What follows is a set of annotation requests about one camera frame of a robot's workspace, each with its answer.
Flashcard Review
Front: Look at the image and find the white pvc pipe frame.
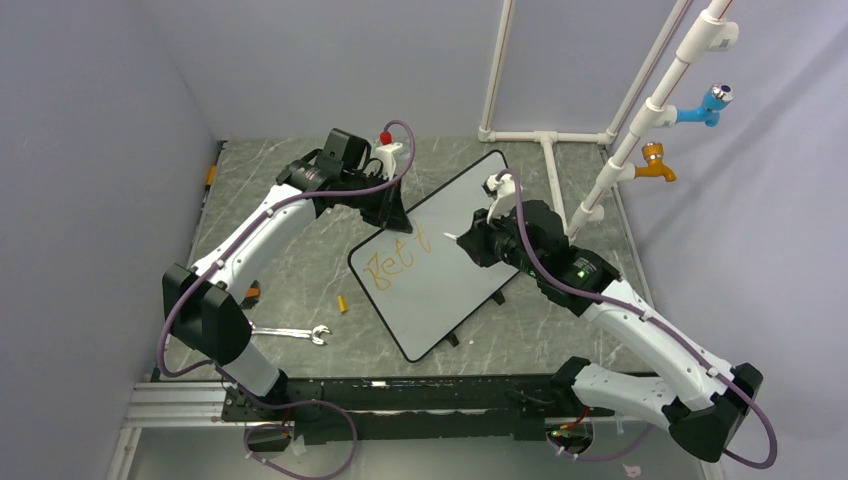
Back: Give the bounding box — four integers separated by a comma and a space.
478, 0, 739, 240

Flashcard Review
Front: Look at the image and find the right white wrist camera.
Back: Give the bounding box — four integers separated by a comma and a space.
482, 171, 521, 225

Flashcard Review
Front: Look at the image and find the orange-tipped tool at edge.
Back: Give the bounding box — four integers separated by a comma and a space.
202, 140, 227, 203

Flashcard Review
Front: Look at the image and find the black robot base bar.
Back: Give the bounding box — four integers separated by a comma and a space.
221, 374, 588, 445

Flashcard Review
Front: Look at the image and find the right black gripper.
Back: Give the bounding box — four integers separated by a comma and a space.
459, 202, 544, 279

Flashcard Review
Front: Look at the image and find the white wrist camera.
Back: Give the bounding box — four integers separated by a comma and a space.
482, 171, 521, 225
366, 131, 410, 179

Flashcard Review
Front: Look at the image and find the black orange hex key set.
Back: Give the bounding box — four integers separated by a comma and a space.
240, 280, 261, 310

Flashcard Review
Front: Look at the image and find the orange brass faucet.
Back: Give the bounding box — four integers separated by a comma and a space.
634, 142, 677, 183

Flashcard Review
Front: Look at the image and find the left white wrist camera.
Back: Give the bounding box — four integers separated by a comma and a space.
366, 131, 410, 179

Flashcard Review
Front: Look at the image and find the white whiteboard black frame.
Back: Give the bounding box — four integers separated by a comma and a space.
347, 150, 517, 363

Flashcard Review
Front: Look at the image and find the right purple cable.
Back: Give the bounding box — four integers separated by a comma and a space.
493, 168, 778, 470

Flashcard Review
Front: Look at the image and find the yellow marker cap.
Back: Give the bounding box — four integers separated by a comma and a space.
337, 295, 349, 314

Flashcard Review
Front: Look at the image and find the blue faucet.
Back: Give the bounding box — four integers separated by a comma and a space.
675, 83, 733, 127

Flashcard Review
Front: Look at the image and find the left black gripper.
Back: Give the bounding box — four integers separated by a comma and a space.
341, 170, 410, 233

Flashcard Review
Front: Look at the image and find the silver open-end wrench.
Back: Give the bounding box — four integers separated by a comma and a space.
252, 325, 332, 346

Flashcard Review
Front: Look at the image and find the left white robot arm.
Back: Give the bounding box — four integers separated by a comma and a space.
156, 128, 416, 420

